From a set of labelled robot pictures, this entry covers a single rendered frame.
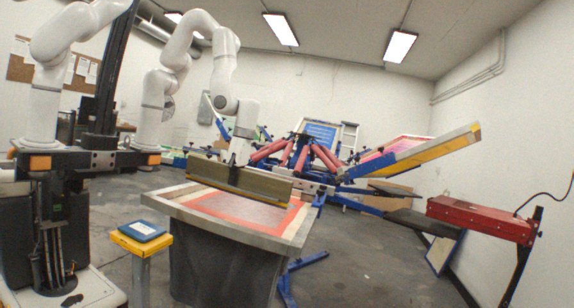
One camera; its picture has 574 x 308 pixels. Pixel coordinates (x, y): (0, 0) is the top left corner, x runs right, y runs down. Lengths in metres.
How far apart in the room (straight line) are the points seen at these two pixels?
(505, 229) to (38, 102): 1.86
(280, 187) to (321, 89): 4.78
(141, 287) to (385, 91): 5.33
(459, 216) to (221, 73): 1.28
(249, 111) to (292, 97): 4.76
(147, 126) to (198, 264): 0.56
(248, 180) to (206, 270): 0.39
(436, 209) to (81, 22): 1.62
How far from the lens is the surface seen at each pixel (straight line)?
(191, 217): 0.87
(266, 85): 5.82
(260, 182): 0.89
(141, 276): 0.82
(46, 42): 0.77
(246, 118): 0.88
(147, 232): 0.75
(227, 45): 0.96
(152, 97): 1.06
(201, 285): 1.09
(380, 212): 1.80
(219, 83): 0.87
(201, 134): 6.35
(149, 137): 1.07
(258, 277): 0.96
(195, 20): 1.03
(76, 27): 0.77
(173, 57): 1.06
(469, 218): 1.47
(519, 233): 1.50
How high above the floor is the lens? 1.30
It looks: 3 degrees down
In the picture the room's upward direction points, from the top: 12 degrees clockwise
